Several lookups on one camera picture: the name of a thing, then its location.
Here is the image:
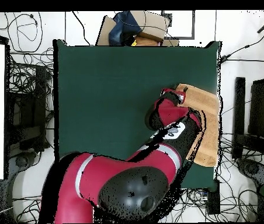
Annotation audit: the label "black cable bundle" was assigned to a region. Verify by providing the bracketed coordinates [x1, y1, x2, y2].
[217, 134, 264, 223]

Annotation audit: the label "tangled black floor cables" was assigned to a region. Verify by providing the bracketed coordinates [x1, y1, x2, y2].
[12, 195, 41, 223]
[179, 187, 209, 223]
[6, 46, 54, 94]

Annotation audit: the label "brown cardboard box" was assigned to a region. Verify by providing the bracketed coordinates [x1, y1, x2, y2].
[95, 10, 180, 47]

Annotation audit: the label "black power adapter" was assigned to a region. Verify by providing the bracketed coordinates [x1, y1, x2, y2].
[207, 179, 221, 215]

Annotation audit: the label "orange terry towel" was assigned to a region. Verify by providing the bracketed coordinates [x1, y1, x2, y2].
[174, 83, 221, 168]

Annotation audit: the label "black cable with connector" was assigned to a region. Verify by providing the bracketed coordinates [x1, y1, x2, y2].
[219, 23, 264, 65]

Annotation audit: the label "dark green table cloth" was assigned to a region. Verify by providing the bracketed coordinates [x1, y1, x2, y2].
[52, 38, 222, 191]

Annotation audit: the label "looped black cable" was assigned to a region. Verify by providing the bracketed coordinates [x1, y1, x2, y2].
[6, 12, 44, 55]

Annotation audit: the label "black upright bar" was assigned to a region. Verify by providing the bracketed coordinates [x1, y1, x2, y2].
[234, 76, 246, 136]

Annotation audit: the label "blue denim garment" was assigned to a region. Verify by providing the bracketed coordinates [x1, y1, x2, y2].
[108, 10, 143, 46]

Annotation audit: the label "grey square floor frame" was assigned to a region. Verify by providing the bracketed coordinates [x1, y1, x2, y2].
[161, 10, 196, 40]

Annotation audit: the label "black equipment box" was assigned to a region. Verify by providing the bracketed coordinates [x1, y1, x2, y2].
[8, 66, 48, 152]

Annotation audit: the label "black square case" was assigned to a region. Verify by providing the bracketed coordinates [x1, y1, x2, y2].
[248, 78, 264, 138]

